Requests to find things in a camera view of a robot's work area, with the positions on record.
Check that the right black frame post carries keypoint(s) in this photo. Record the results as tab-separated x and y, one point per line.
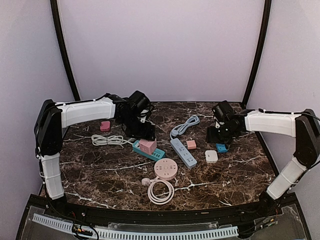
258	52

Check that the pink square adapter plug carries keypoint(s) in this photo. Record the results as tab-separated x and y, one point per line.
105	126

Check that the white charger plug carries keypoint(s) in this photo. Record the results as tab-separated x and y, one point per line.
211	156

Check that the pink charger plug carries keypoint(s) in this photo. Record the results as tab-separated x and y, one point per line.
191	144

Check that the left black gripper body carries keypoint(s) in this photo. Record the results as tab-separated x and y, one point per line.
134	127

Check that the teal power strip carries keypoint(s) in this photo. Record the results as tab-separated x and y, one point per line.
155	156

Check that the grey-blue power strip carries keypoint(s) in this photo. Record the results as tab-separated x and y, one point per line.
183	153

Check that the pink round power strip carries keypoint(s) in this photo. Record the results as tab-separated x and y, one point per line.
166	169

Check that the white slotted cable duct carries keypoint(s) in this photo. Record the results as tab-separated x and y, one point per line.
121	231

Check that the black frame post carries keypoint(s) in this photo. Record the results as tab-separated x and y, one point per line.
258	52
63	49

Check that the pink cube adapter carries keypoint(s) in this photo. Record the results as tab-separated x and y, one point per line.
147	146

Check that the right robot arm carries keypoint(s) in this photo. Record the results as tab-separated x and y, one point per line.
303	126

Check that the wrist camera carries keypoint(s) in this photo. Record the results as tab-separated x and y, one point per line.
224	114
140	105

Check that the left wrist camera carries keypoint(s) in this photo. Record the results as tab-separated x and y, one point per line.
140	105

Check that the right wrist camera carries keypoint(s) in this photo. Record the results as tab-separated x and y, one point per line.
224	114

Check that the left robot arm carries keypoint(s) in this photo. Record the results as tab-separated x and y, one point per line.
54	117

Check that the blue cube plug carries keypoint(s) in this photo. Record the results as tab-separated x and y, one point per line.
222	148

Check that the black front rail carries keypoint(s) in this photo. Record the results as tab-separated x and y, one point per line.
235	215

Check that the left black frame post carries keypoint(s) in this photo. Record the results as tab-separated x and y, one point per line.
63	49

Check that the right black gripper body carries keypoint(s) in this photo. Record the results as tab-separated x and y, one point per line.
224	135

